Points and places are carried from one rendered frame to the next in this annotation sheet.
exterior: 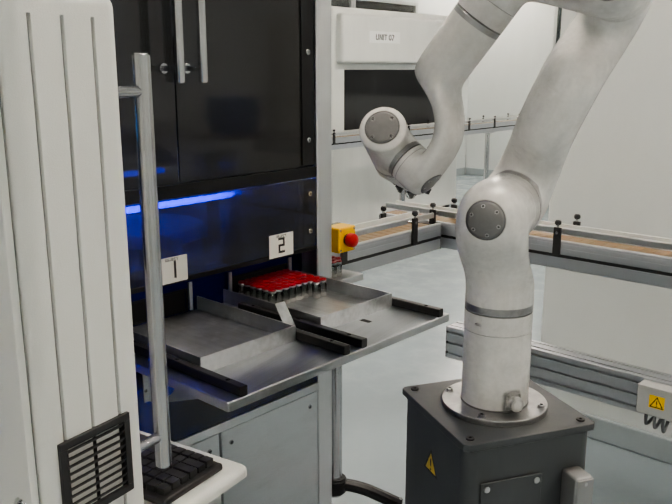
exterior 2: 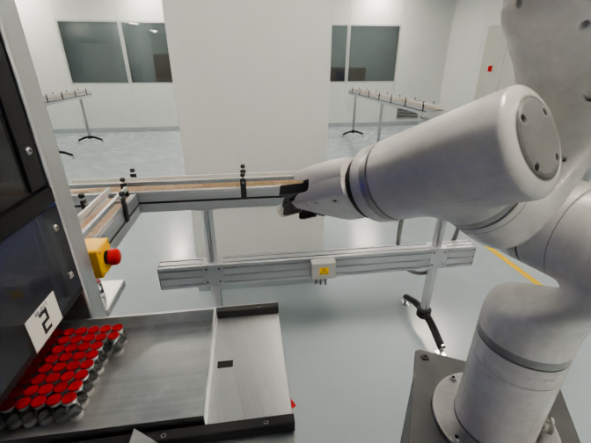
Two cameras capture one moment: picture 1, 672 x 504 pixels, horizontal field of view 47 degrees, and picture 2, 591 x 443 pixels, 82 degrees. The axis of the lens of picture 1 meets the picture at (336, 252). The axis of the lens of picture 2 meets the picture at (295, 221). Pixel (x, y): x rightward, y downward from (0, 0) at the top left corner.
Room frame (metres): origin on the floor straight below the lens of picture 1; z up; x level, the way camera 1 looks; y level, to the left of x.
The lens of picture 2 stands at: (1.33, 0.21, 1.41)
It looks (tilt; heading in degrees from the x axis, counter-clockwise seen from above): 25 degrees down; 310
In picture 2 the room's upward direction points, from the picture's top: straight up
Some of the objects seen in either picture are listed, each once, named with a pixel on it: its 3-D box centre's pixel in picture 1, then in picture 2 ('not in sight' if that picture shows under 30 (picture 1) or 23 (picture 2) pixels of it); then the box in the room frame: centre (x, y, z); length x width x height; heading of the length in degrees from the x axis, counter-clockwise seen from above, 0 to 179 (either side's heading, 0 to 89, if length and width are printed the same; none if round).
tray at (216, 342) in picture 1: (199, 330); not in sight; (1.63, 0.30, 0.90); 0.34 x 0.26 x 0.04; 48
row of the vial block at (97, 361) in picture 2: (294, 291); (92, 367); (1.91, 0.10, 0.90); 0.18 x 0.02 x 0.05; 138
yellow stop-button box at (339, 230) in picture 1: (338, 237); (91, 257); (2.14, -0.01, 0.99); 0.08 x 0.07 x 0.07; 48
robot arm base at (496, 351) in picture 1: (496, 356); (506, 383); (1.32, -0.29, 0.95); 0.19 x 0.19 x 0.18
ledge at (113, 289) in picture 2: (331, 276); (88, 299); (2.18, 0.01, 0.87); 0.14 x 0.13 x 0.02; 48
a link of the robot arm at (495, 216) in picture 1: (497, 245); (574, 281); (1.30, -0.28, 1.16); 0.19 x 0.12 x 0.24; 154
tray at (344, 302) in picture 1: (306, 297); (118, 368); (1.88, 0.07, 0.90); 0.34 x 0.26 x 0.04; 48
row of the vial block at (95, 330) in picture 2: (288, 290); (79, 369); (1.92, 0.12, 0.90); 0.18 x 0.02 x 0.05; 138
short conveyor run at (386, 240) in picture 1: (364, 239); (85, 235); (2.45, -0.09, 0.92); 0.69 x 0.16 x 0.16; 138
